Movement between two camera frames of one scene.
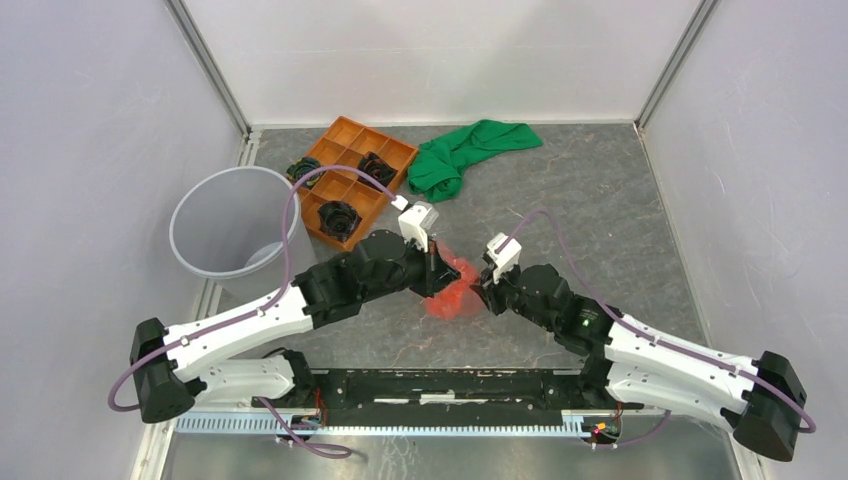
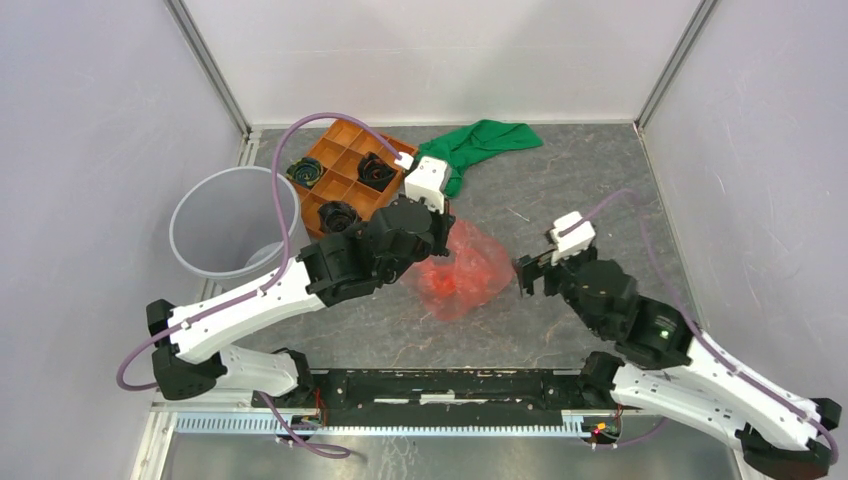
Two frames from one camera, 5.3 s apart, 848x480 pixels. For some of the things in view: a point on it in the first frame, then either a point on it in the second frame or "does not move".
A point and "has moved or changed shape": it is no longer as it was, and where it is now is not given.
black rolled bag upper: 373,165 does not move
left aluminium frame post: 205,62 does not move
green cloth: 437,169 does not move
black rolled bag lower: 337,219 does not move
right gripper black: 491,290 → 528,268
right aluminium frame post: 689,38 does not move
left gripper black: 437,273 → 443,224
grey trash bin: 229,222 does not move
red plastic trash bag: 460,299 has moved or changed shape
